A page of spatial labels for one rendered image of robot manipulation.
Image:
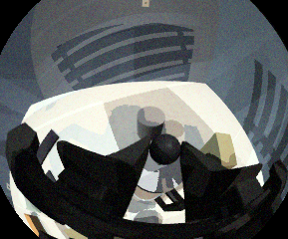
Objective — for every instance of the glass french press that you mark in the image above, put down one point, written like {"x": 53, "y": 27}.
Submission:
{"x": 161, "y": 174}

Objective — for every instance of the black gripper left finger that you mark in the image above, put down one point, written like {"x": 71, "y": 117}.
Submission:
{"x": 119, "y": 171}

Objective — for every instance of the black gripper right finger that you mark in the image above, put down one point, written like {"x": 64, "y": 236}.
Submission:
{"x": 206, "y": 181}

